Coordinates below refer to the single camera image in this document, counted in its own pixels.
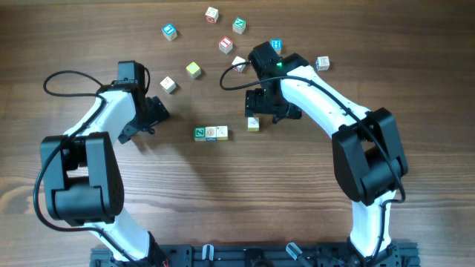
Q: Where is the red I letter block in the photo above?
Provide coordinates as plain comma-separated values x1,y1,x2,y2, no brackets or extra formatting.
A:
218,36,233,54

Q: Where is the left black cable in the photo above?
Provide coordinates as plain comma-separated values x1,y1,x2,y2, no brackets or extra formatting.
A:
32,70,142,266

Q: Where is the green Z letter block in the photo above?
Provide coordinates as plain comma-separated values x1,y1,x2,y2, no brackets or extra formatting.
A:
194,127,206,142

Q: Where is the blue I letter block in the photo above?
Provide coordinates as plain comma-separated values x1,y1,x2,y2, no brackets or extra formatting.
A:
162,24,177,41

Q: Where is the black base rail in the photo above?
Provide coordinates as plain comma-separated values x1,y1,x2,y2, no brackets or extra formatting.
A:
88,243,421,267

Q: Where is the black cable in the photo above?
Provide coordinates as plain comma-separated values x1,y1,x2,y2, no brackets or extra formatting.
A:
218,60,407,266
32,70,142,266

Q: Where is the green N block top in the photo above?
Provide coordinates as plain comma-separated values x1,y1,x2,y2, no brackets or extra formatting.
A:
232,17,246,34

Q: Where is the blue sided picture block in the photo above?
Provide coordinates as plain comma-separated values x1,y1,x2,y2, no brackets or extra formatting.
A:
205,126,217,141

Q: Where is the yellow top wooden block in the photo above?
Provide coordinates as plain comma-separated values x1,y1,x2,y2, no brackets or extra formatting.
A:
186,62,201,79

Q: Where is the yellow edged picture block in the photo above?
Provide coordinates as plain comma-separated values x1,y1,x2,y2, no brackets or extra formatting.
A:
216,126,229,140

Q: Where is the red A sided block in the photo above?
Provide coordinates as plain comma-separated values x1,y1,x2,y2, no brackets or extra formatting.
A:
232,56,246,73

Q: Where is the right black cable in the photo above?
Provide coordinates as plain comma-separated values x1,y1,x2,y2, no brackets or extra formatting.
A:
218,60,407,266

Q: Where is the red X letter block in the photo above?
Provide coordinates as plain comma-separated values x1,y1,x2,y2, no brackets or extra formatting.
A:
205,7,219,24

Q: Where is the yellow sided picture block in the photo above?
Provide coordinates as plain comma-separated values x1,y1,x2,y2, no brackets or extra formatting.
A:
247,117,260,131

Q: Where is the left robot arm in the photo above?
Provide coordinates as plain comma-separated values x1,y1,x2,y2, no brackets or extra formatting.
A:
33,61,171,266

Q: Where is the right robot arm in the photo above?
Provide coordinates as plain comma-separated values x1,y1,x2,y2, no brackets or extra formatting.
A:
245,42,408,266

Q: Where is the plain cream wooden block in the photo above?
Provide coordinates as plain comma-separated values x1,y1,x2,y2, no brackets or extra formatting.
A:
160,76,177,94

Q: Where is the blue H letter block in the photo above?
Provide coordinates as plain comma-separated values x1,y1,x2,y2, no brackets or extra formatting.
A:
270,39,283,54

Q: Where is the blue edged picture block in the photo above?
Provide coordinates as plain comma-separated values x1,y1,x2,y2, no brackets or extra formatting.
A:
315,56,330,71

